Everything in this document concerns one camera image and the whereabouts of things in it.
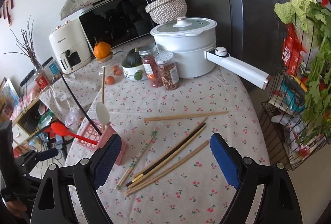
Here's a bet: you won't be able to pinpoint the pink perforated utensil basket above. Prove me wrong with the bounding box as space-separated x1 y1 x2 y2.
77 123 127 166

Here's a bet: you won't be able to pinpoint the red plastic spoon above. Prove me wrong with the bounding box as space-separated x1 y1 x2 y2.
50 122 98 145

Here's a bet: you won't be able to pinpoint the white plastic spoon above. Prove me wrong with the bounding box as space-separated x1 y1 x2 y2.
96 102 110 126

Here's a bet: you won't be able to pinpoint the black chopstick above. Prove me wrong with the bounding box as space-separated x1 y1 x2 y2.
60 73 102 136
126 118 206 188

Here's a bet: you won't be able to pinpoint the long bamboo chopstick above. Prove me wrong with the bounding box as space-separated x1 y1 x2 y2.
144 111 228 122

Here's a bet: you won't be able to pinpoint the left hand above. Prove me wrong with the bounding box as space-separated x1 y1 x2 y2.
5 200 27 218

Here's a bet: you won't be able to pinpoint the wooden side shelf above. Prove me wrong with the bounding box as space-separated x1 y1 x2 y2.
12 96 43 145

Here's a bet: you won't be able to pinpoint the cherry print tablecloth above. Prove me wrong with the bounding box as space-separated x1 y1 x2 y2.
38 32 271 224

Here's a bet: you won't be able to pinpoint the red labelled jar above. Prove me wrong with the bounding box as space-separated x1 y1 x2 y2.
33 68 52 91

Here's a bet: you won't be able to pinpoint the blue labelled container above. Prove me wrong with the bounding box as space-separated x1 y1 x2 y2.
42 57 61 82

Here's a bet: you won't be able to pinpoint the glass jar with oranges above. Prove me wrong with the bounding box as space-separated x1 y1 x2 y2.
97 51 125 85

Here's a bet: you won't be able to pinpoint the green leafy vegetables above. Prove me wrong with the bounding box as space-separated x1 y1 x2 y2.
300 3 330 144

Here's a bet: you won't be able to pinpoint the dark green pumpkin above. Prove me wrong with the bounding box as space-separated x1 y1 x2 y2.
126 48 142 67

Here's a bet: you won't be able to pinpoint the jar of dried rings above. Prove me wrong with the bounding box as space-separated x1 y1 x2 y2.
155 52 180 90

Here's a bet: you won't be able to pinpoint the dried branches in vase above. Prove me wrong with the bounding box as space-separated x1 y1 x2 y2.
4 16 42 71

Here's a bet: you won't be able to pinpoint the large orange fruit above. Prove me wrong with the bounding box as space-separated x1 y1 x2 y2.
93 39 111 60

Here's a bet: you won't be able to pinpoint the jar of red dried fruit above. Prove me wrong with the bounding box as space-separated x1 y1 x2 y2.
139 44 163 88

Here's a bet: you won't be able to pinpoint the red snack bag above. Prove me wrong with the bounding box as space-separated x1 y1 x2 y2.
282 23 306 76

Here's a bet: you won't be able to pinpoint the white electric cooking pot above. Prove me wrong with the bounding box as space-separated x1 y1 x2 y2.
150 16 270 90

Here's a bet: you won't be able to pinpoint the black microwave oven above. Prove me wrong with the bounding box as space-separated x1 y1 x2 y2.
79 0 156 51

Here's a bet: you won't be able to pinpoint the napa cabbage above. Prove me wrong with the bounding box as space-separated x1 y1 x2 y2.
274 0 318 33

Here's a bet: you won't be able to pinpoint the woven white lidded basket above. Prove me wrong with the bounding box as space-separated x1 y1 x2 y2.
145 0 187 24

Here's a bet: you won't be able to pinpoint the black wire rack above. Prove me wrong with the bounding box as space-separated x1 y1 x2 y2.
260 23 330 170

